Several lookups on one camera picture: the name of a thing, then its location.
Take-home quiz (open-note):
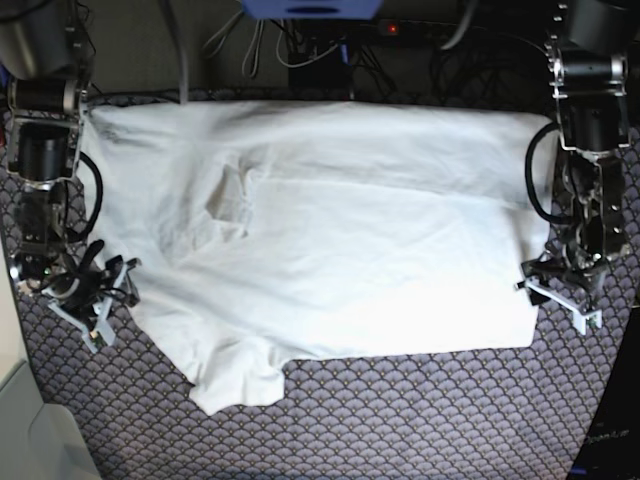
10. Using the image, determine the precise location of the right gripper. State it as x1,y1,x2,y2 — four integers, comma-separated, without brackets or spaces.
43,240,140,320

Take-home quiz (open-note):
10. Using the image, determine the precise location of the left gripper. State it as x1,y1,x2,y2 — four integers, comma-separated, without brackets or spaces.
524,248,613,306

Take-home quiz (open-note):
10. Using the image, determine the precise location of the white T-shirt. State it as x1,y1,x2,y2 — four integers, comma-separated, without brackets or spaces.
82,101,549,415

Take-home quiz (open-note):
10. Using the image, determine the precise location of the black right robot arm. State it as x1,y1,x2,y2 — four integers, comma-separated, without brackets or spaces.
1,1,139,329

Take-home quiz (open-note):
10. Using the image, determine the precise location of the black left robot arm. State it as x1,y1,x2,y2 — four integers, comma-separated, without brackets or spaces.
517,1,639,306

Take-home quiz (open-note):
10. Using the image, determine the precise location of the patterned purple table cloth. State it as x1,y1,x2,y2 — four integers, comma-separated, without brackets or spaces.
0,88,640,480

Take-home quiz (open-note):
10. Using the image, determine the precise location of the grey plastic bin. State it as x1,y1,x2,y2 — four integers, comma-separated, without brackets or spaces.
1,361,101,479

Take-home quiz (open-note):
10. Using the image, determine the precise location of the black box under table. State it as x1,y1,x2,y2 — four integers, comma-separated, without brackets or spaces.
288,50,351,90

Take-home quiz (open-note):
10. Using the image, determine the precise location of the black power strip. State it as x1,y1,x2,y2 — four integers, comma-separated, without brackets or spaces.
375,18,458,41

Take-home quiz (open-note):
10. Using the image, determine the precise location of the blue box overhead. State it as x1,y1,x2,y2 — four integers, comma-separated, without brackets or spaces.
241,0,383,20

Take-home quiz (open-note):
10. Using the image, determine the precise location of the grey looped cable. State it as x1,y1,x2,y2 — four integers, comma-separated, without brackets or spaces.
201,14,266,79

